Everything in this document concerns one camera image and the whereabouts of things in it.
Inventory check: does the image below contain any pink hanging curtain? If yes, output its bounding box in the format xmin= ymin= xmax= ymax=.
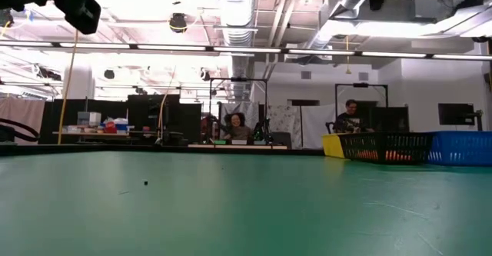
xmin=0 ymin=96 xmax=46 ymax=145

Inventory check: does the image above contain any black computer monitor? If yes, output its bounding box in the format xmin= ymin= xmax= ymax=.
xmin=369 ymin=106 xmax=409 ymax=133
xmin=437 ymin=102 xmax=476 ymax=126

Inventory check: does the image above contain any person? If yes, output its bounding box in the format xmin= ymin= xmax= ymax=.
xmin=332 ymin=98 xmax=374 ymax=134
xmin=221 ymin=111 xmax=255 ymax=141

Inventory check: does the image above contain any clear plastic storage box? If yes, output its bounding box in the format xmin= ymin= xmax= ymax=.
xmin=77 ymin=111 xmax=102 ymax=128

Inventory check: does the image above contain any white hanging sheet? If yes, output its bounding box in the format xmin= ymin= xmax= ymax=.
xmin=268 ymin=102 xmax=357 ymax=149

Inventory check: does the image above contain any long ceiling light bar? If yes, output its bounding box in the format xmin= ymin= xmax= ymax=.
xmin=0 ymin=40 xmax=492 ymax=62

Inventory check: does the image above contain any distant wooden workbench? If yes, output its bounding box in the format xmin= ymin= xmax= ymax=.
xmin=52 ymin=131 xmax=162 ymax=142

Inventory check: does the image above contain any black plastic basket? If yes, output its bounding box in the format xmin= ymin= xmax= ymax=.
xmin=337 ymin=131 xmax=435 ymax=165

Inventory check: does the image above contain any yellow plastic basket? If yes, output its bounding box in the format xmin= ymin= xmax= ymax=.
xmin=321 ymin=133 xmax=347 ymax=159

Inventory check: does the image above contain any blue plastic basket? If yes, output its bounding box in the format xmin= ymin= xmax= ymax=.
xmin=426 ymin=130 xmax=492 ymax=167

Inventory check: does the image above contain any light wooden table top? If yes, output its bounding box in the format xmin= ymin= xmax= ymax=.
xmin=187 ymin=143 xmax=288 ymax=151

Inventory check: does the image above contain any silver ventilation duct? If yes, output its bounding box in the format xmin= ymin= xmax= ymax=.
xmin=303 ymin=0 xmax=385 ymax=63
xmin=213 ymin=0 xmax=258 ymax=100

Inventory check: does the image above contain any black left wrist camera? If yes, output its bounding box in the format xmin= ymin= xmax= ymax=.
xmin=53 ymin=0 xmax=103 ymax=35

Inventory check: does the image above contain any yellow hanging cable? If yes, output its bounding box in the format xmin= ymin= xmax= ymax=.
xmin=57 ymin=31 xmax=80 ymax=145
xmin=156 ymin=66 xmax=178 ymax=142

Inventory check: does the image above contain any black metal stand frame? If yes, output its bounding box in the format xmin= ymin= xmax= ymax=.
xmin=208 ymin=77 xmax=269 ymax=141
xmin=334 ymin=81 xmax=389 ymax=134

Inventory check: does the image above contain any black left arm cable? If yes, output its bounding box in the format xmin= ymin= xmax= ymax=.
xmin=0 ymin=117 xmax=41 ymax=142

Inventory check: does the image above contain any black ceiling dome camera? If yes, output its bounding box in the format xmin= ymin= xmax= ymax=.
xmin=168 ymin=12 xmax=188 ymax=34

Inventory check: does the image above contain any black partition wall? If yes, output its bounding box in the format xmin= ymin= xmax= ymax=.
xmin=40 ymin=93 xmax=203 ymax=146

